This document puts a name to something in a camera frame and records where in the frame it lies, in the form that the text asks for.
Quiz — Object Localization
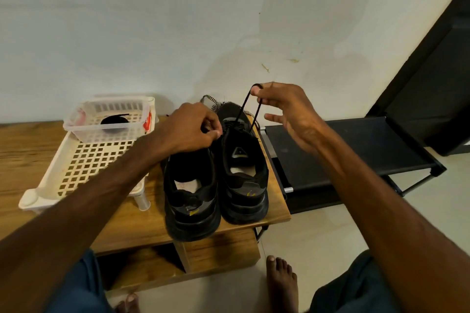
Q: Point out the person's right hand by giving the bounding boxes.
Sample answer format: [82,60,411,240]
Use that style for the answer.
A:
[250,82,331,155]

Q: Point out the person's blue shorts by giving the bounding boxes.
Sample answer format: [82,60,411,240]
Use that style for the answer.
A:
[44,248,401,313]

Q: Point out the black white patterned shoelace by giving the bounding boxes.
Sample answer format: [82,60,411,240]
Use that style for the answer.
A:
[200,94,221,111]

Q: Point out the person's left forearm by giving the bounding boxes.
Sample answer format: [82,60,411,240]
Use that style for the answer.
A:
[0,133,173,313]

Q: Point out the person's left hand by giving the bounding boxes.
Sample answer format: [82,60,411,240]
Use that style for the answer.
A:
[154,102,223,156]

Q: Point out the person's right forearm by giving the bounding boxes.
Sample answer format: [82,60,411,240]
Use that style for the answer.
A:
[312,133,470,313]

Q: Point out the black shoe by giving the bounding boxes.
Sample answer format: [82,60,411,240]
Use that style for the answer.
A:
[213,101,270,225]
[162,144,223,243]

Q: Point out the low wooden table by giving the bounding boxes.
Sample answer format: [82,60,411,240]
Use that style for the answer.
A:
[0,112,292,299]

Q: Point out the black shoe rack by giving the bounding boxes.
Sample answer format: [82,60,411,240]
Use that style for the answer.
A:
[260,116,447,215]

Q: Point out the large white plastic tray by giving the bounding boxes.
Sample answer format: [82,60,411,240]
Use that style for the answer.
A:
[18,95,158,215]

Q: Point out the small white plastic basket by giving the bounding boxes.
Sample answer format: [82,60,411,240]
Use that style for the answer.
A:
[63,96,157,143]

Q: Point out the black shoelaces bundle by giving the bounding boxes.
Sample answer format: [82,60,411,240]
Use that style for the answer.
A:
[100,114,131,127]

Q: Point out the single black shoelace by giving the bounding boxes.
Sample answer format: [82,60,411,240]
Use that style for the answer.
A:
[224,83,265,150]

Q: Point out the dark door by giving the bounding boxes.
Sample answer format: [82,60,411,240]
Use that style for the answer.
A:
[366,0,470,156]

